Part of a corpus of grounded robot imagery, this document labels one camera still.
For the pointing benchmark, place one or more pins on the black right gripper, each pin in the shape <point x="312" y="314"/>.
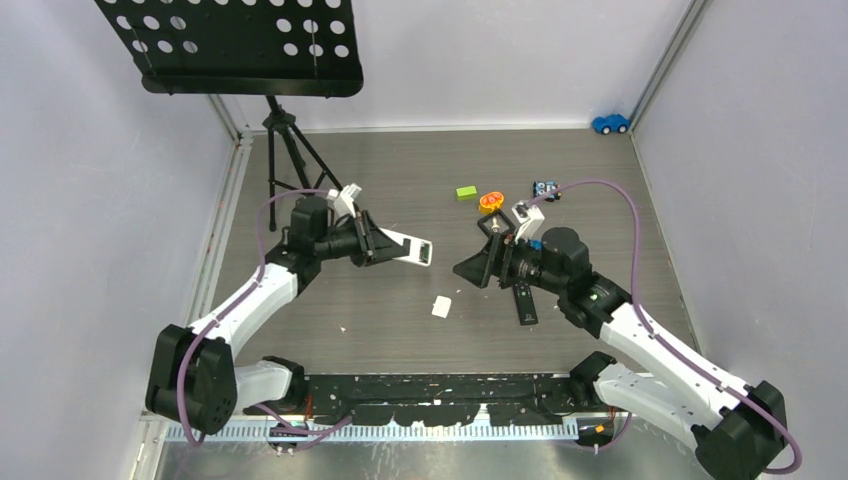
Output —
<point x="495" y="259"/>

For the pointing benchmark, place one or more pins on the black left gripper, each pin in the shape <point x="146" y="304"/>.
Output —
<point x="372" y="245"/>

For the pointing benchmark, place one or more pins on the red and white remote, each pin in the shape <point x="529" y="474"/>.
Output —
<point x="417" y="251"/>

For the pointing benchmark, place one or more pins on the white remote battery cover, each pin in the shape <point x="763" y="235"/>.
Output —
<point x="441" y="307"/>

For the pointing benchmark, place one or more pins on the black remote control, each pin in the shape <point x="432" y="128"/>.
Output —
<point x="525" y="304"/>

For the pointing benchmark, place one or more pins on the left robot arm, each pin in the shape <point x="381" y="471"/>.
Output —
<point x="193" y="379"/>

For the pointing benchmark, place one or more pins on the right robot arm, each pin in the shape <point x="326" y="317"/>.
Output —
<point x="735" y="429"/>

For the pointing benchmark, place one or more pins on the orange yellow toy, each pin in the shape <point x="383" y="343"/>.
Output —
<point x="491" y="202"/>

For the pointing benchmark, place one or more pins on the lime green block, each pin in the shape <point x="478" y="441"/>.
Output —
<point x="466" y="193"/>

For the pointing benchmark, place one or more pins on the blue toy car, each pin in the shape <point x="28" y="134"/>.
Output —
<point x="614" y="123"/>

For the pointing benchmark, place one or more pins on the black tripod music stand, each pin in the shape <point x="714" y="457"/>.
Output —
<point x="258" y="48"/>

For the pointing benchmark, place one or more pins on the black square frame box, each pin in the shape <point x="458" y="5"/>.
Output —
<point x="496" y="222"/>

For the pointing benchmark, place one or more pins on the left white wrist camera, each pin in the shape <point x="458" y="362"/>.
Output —
<point x="343" y="201"/>

